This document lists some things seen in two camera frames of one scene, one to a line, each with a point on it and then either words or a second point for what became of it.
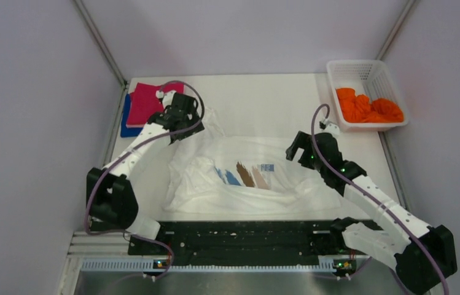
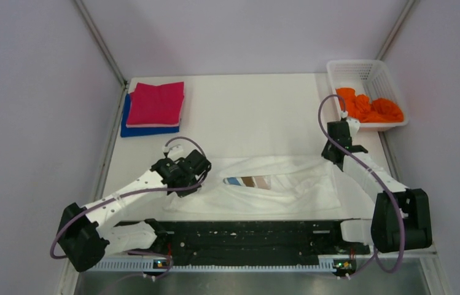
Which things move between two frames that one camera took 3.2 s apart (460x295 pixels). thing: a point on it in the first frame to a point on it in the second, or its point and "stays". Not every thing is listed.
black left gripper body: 187,133 to 185,192
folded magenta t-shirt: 144,104 stays
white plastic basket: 368,77 stays
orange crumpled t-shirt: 358,108 stays
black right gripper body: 320,169 to 326,152
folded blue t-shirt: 126,131 stays
